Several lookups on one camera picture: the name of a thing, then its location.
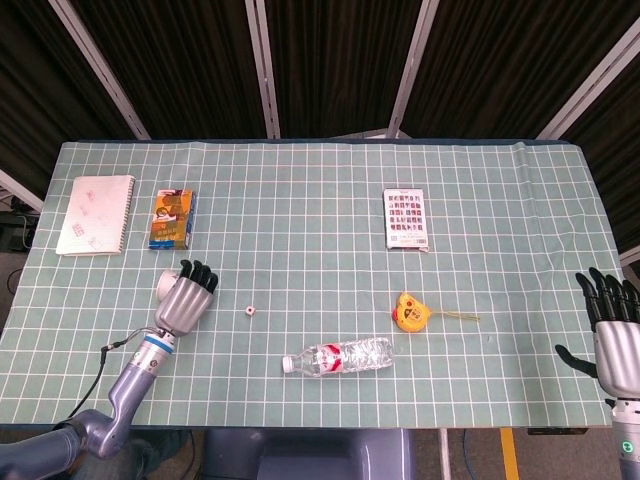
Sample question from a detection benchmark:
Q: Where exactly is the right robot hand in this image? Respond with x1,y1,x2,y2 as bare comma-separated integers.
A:
555,267,640,401

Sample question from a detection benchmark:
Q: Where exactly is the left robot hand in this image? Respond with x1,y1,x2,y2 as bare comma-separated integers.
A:
154,259,220,337

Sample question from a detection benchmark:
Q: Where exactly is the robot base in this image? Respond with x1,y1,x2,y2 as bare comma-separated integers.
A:
202,428,416,480

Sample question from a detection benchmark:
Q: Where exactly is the green grid tablecloth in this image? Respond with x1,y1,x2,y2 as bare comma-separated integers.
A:
0,139,626,429

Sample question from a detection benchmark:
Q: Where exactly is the orange and blue card box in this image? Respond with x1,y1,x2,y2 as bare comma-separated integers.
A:
147,188,197,251

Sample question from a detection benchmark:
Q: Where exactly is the spiral notebook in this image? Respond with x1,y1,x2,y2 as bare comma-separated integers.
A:
55,174,137,257

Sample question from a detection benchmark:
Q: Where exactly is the clear plastic water bottle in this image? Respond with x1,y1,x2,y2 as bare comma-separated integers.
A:
281,336,394,379

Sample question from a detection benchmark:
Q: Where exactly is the yellow tape measure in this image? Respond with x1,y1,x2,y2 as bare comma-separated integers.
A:
392,292,481,334

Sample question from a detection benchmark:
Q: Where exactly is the white card box with pictures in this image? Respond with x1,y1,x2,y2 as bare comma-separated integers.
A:
383,187,431,253

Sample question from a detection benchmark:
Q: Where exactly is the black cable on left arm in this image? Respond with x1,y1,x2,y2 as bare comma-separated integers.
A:
64,327,162,421

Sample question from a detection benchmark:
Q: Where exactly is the white frame post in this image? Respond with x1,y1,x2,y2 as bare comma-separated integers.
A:
244,0,282,140
535,19,640,140
387,0,441,139
48,0,152,141
0,168,45,214

